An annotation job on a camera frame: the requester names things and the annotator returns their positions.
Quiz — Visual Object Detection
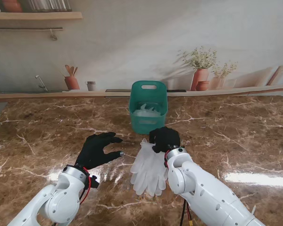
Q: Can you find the row of glass jars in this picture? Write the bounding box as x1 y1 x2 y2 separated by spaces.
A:
28 0 73 12

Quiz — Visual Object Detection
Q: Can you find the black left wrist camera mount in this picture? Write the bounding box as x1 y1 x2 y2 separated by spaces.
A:
89 174 100 188

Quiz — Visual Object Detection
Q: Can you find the green plastic basket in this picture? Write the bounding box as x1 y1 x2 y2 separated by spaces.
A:
129 81 168 136

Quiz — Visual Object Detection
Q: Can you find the red black left arm cable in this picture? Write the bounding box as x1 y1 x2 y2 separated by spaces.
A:
79 166 92 204

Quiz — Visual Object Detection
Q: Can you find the light wooden wall shelf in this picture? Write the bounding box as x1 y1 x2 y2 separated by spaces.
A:
0 11 83 22

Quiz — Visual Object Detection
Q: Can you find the terracotta jar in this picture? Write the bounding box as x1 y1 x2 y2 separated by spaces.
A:
2 0 23 12

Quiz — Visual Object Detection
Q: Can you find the terracotta pot with wooden utensils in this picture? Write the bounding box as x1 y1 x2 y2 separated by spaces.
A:
64 65 80 90

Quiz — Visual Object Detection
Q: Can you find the red black right arm cable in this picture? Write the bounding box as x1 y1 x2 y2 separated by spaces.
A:
164 152 194 226

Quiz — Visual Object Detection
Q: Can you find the metal hanging rail with hook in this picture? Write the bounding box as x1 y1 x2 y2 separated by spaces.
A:
0 26 63 41

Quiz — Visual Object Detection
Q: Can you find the red black arm cable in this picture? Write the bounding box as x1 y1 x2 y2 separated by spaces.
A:
79 166 92 204
164 152 194 226

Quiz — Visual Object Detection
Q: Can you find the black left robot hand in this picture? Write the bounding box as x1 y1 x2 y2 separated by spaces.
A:
75 131 125 170

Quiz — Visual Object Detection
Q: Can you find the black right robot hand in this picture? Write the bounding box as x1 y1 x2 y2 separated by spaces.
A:
149 127 181 155

